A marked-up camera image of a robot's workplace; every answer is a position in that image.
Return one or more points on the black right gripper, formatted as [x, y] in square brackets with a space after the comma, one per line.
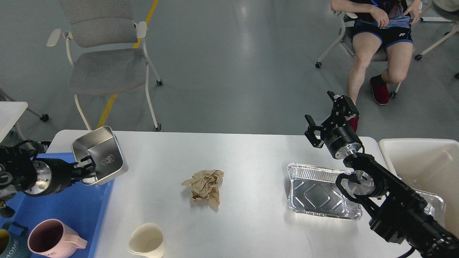
[340, 140]

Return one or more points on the square steel container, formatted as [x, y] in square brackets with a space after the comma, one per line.
[102, 145]

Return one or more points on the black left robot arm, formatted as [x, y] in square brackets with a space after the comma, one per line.
[21, 171]

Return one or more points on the grey office chair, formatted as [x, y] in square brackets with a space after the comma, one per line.
[108, 72]

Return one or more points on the aluminium foil tray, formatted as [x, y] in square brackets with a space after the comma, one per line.
[313, 191]

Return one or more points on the seated person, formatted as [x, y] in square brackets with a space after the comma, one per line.
[380, 24]

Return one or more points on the beige waste bin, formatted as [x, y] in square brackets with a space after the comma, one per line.
[430, 165]

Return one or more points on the blue plastic tray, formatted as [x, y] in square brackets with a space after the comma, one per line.
[80, 207]

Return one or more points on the white paper cup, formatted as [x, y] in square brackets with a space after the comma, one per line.
[147, 240]

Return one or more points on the white side table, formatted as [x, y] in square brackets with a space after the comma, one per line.
[10, 112]

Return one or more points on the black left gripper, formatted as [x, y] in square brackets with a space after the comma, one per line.
[54, 175]

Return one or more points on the foil tray in bin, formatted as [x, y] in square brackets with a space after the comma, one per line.
[436, 206]

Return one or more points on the pink mug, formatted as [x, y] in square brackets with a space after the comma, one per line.
[54, 239]

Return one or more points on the blue mug yellow inside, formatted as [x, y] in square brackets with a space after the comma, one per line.
[14, 245]

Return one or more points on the white chair under person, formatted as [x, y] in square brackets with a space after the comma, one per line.
[344, 42]

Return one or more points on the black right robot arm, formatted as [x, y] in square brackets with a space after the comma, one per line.
[397, 211]

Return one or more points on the crumpled brown paper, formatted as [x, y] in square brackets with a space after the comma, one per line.
[205, 186]

